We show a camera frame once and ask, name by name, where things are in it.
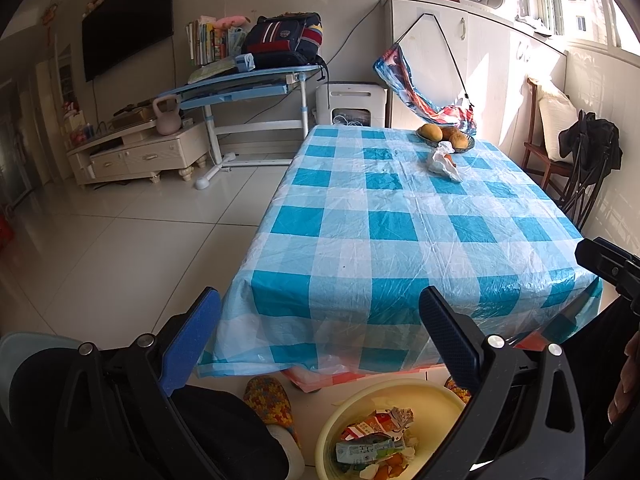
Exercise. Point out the white plastic bag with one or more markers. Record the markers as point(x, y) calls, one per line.
point(440, 165)

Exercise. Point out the person's right hand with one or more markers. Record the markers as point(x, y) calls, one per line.
point(627, 385)

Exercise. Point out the small blue white box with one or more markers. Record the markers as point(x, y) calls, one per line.
point(246, 62)

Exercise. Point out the orange peel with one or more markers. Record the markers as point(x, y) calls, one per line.
point(395, 464)

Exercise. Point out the black folding chair with cloth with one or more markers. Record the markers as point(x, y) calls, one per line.
point(592, 140)

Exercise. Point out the row of books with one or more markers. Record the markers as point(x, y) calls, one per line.
point(210, 42)

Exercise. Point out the light blue chair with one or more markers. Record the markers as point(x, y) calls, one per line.
point(30, 350)

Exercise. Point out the person's black trouser leg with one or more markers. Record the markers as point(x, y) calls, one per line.
point(225, 425)
point(595, 360)

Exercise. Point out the colourful hanging bag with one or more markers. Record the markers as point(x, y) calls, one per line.
point(400, 75)

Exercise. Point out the brown wooden tray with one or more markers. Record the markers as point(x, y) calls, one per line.
point(132, 117)

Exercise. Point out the wooden chair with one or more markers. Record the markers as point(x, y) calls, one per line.
point(537, 152)

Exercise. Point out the round bread roll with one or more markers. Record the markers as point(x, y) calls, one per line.
point(460, 141)
point(431, 132)
point(448, 134)

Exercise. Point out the window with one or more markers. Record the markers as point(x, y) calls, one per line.
point(575, 5)

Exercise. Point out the colourful crochet slipper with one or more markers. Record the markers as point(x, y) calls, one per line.
point(457, 390)
point(267, 400)

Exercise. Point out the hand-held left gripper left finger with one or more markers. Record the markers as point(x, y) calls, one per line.
point(195, 330)

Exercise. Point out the pink plush toy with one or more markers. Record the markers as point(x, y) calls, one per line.
point(231, 21)

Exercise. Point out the blue study desk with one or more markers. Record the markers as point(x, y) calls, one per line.
point(240, 87)

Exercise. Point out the cream TV cabinet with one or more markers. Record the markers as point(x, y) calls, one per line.
point(145, 155)

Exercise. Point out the yellow plastic basin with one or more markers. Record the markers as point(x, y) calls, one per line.
point(425, 400)

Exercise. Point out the white floor appliance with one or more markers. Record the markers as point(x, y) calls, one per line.
point(350, 95)

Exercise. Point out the dark blue red backpack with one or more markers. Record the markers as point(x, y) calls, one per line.
point(285, 40)

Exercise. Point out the cream cushion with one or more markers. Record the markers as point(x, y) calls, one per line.
point(555, 115)

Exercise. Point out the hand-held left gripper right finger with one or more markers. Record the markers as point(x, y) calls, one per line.
point(450, 330)

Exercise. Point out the pink kettlebell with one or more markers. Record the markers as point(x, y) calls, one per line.
point(167, 120)

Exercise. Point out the red white crushed carton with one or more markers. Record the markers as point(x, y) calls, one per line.
point(375, 422)

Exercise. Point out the black television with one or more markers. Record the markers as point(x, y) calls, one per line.
point(130, 25)

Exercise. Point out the blue white checked tablecloth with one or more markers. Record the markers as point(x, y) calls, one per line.
point(390, 220)

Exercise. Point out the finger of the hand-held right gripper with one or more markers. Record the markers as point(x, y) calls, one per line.
point(607, 260)

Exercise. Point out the dark bread bowl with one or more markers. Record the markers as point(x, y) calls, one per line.
point(471, 142)

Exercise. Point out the open book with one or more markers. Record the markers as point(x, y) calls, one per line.
point(212, 72)

